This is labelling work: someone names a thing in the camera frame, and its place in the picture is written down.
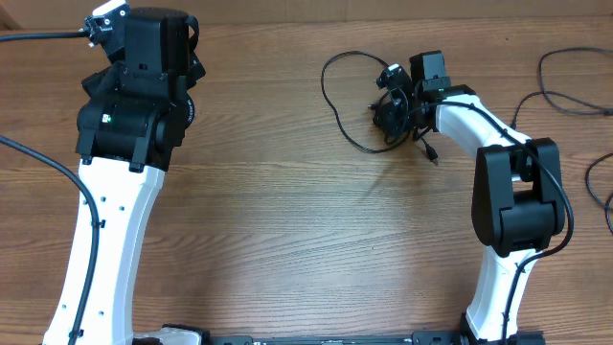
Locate black cable bundle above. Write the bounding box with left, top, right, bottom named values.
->
left=319, top=50, right=441, bottom=167

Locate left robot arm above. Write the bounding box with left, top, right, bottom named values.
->
left=43, top=1, right=210, bottom=344

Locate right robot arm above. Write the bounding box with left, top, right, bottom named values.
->
left=373, top=51, right=570, bottom=344

